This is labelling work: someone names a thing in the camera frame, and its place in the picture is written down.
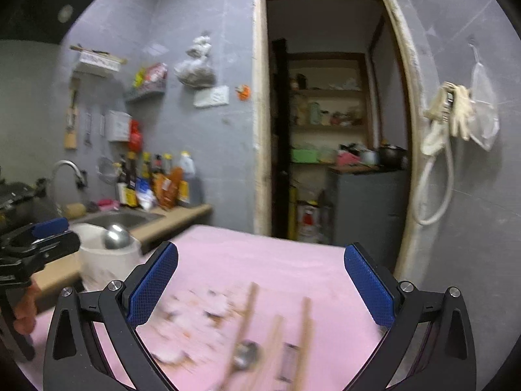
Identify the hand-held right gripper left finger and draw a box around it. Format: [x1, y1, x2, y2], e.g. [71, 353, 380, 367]
[43, 241, 180, 391]

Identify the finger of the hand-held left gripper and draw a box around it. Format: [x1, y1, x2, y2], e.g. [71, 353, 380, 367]
[0, 217, 70, 253]
[0, 231, 81, 273]

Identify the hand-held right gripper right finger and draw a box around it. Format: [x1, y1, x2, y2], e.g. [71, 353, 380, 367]
[344, 242, 477, 391]

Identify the white utensil holder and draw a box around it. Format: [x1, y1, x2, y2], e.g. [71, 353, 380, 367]
[73, 223, 142, 293]

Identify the steel ladle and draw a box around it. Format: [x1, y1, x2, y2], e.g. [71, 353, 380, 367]
[105, 223, 131, 250]

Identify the steel spoon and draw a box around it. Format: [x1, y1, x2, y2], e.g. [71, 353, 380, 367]
[232, 340, 261, 371]

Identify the person's left hand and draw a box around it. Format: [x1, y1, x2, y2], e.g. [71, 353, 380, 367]
[14, 283, 40, 335]

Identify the steel faucet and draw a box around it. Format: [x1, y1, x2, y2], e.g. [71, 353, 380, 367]
[50, 160, 89, 209]

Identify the grey cabinet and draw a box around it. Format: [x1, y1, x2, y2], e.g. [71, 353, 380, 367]
[327, 168, 410, 270]

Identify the hanging metal strainer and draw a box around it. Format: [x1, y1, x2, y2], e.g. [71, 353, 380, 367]
[97, 114, 120, 183]

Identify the blue and white packet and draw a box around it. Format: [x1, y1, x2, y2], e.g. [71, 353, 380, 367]
[136, 178, 158, 209]

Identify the dark soy sauce bottle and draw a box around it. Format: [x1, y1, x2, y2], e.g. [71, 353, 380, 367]
[121, 152, 140, 207]

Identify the orange sauce bag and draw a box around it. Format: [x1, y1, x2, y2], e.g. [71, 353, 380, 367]
[157, 166, 182, 211]

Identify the wooden knife block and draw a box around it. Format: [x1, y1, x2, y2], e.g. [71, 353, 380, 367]
[63, 89, 80, 151]

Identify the pink table cloth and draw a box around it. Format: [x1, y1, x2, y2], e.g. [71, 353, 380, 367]
[24, 224, 403, 391]

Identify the white oil jug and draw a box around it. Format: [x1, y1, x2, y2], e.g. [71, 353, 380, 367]
[179, 151, 203, 205]

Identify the red plastic bag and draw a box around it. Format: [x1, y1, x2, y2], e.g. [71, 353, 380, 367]
[129, 120, 144, 152]

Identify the pink cloth bundle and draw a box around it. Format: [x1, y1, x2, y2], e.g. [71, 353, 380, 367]
[336, 151, 361, 168]

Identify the black pot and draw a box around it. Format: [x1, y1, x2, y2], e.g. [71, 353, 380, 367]
[378, 144, 408, 169]

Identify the green box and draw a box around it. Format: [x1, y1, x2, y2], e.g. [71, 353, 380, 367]
[291, 147, 319, 163]

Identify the wooden shelf unit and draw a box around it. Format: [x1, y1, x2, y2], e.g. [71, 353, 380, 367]
[285, 52, 373, 172]

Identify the wooden stick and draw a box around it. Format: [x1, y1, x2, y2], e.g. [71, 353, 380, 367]
[70, 45, 128, 66]

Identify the red snack packet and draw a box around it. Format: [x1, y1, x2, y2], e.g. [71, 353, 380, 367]
[144, 63, 169, 86]

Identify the clear plastic bag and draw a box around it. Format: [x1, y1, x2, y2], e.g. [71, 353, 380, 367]
[467, 44, 501, 152]

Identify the hanging bag of dried goods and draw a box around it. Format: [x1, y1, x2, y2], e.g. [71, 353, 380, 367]
[174, 33, 217, 89]

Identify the black range hood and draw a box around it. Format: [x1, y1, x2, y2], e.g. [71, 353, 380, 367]
[0, 0, 115, 44]

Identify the white wall box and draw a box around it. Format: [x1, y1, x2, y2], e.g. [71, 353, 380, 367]
[106, 110, 132, 143]

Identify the white hose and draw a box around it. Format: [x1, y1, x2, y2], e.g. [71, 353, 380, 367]
[412, 122, 455, 226]

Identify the grey wall shelf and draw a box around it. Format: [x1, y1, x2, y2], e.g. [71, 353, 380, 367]
[124, 83, 167, 105]

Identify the white wall rack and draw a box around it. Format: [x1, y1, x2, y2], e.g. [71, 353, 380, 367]
[72, 51, 125, 77]

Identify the white wall socket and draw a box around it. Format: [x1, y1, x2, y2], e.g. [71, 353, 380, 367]
[193, 85, 230, 108]

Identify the wooden door frame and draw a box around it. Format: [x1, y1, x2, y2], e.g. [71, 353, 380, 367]
[253, 0, 429, 282]

